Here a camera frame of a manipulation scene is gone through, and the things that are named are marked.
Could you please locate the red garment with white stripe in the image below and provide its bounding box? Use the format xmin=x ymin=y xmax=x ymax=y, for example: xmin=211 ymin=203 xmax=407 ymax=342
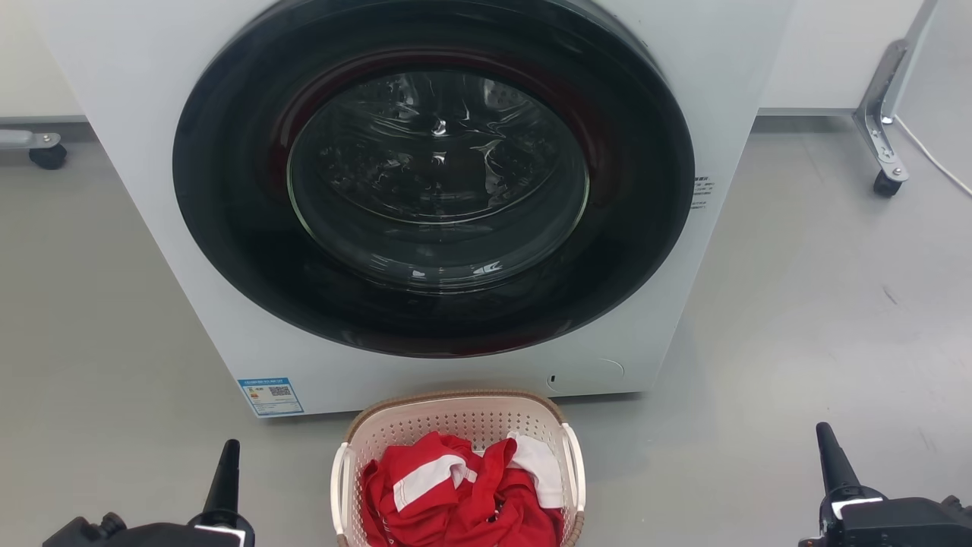
xmin=359 ymin=431 xmax=566 ymax=547

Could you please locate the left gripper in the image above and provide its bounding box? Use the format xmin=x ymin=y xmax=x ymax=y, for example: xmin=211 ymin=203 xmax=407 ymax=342
xmin=186 ymin=439 xmax=256 ymax=547

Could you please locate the white floor cable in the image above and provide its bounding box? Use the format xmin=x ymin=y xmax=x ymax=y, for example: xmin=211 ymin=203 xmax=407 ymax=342
xmin=895 ymin=114 xmax=972 ymax=198

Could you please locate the white plastic laundry basket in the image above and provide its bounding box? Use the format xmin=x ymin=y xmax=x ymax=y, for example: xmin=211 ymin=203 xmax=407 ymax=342
xmin=330 ymin=390 xmax=587 ymax=547

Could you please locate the white front-load washing machine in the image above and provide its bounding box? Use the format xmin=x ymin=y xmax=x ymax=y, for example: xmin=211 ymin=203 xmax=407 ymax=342
xmin=38 ymin=0 xmax=798 ymax=419

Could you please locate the dark round washing machine door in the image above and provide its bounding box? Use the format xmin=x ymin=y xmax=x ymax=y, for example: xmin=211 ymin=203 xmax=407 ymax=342
xmin=172 ymin=0 xmax=696 ymax=358

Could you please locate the blue-bordered energy label sticker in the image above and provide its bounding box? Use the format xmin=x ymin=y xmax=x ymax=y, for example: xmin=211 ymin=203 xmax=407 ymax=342
xmin=237 ymin=377 xmax=305 ymax=417

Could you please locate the round washer filter cover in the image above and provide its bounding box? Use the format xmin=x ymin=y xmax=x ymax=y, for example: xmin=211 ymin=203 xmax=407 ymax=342
xmin=545 ymin=357 xmax=625 ymax=394

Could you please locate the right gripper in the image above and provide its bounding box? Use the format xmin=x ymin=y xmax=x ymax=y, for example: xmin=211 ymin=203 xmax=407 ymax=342
xmin=816 ymin=422 xmax=889 ymax=547

